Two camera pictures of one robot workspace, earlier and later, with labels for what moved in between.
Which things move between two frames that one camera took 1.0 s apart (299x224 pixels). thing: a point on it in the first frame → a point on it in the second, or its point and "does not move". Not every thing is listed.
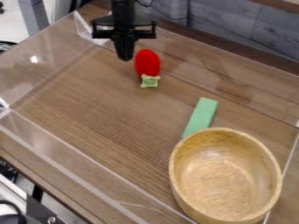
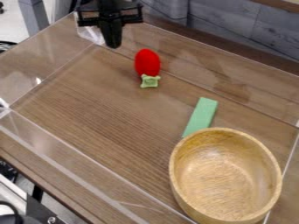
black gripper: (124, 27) → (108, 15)
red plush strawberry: (148, 62) does not move
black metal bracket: (38, 213) does not move
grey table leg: (34, 15) does not move
